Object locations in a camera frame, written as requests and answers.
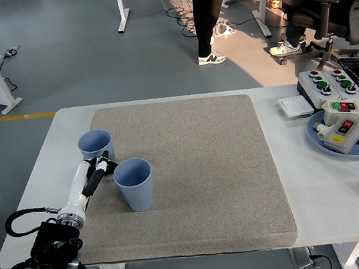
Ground black office chair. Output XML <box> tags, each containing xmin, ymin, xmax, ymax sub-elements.
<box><xmin>269</xmin><ymin>0</ymin><xmax>359</xmax><ymax>76</ymax></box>

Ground white switch box green red buttons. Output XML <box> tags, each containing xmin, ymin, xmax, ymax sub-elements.
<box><xmin>321</xmin><ymin>96</ymin><xmax>359</xmax><ymax>127</ymax></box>

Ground grey floor plug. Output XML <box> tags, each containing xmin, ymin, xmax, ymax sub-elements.
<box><xmin>3</xmin><ymin>45</ymin><xmax>23</xmax><ymax>58</ymax></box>

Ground white wall switch panel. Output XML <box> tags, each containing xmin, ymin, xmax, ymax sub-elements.
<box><xmin>277</xmin><ymin>93</ymin><xmax>316</xmax><ymax>120</ymax></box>

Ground black floor cable tangle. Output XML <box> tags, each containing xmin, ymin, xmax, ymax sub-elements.
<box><xmin>164</xmin><ymin>0</ymin><xmax>199</xmax><ymax>40</ymax></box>

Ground grey-brown mat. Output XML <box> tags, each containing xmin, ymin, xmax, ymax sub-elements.
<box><xmin>47</xmin><ymin>82</ymin><xmax>301</xmax><ymax>269</ymax></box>

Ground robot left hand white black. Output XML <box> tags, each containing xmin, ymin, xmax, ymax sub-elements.
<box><xmin>50</xmin><ymin>152</ymin><xmax>126</xmax><ymax>224</ymax></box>

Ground white push-button control box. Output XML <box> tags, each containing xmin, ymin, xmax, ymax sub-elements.
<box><xmin>322</xmin><ymin>65</ymin><xmax>359</xmax><ymax>105</ymax></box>
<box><xmin>294</xmin><ymin>66</ymin><xmax>345</xmax><ymax>113</ymax></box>

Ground white switch box yellow label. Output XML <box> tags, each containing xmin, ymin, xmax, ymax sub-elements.
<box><xmin>312</xmin><ymin>114</ymin><xmax>359</xmax><ymax>159</ymax></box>

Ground blue ribbed cup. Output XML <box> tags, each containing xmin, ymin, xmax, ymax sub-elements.
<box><xmin>110</xmin><ymin>155</ymin><xmax>160</xmax><ymax>215</ymax></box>
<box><xmin>75</xmin><ymin>126</ymin><xmax>117</xmax><ymax>167</ymax></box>

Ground standing person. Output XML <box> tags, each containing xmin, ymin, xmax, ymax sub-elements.
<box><xmin>189</xmin><ymin>0</ymin><xmax>242</xmax><ymax>67</ymax></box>

